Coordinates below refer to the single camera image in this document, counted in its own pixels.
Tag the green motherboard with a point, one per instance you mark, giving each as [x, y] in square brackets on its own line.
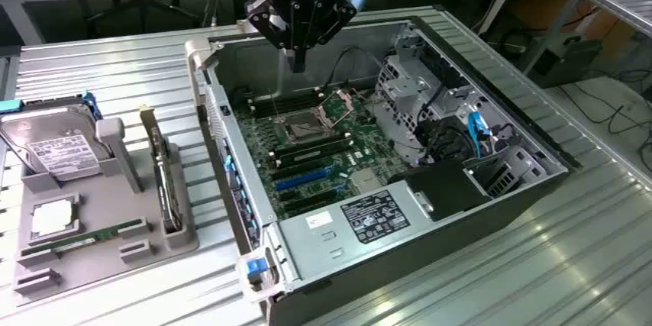
[356, 142]

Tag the grey parts rack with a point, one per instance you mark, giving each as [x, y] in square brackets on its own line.
[96, 234]

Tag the hard disk with blue rails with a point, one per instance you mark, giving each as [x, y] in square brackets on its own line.
[56, 142]

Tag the open PC case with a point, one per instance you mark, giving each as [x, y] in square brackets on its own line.
[534, 204]

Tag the silver CPU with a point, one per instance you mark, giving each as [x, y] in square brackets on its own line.
[53, 221]

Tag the long black expansion slot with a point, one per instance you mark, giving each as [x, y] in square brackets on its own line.
[308, 205]
[305, 196]
[297, 173]

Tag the silver power supply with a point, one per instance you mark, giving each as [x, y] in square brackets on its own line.
[325, 242]

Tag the GPU card with metal bracket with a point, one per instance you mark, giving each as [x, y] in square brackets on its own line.
[165, 173]

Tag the low grey disk bay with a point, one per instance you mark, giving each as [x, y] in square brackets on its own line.
[509, 173]

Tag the tall grey disk bay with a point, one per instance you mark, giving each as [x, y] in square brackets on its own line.
[406, 97]

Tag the loose green RAM stick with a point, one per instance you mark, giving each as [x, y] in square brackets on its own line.
[81, 238]

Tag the blue expansion slot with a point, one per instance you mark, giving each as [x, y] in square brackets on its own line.
[302, 182]

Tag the metal socket cover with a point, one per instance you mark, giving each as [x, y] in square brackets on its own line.
[338, 106]

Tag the installed RAM stick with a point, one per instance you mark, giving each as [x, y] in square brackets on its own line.
[316, 152]

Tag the metal frame table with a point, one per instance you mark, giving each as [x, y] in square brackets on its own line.
[621, 1]

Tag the CPU socket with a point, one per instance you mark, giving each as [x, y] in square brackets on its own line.
[305, 127]

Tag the thin locking lever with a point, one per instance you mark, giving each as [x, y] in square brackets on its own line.
[274, 104]

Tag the black plastic duct cover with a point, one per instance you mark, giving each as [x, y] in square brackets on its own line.
[442, 188]

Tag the black box on floor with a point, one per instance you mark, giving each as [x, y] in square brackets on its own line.
[565, 62]

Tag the black chair base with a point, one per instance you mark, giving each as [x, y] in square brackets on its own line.
[142, 9]

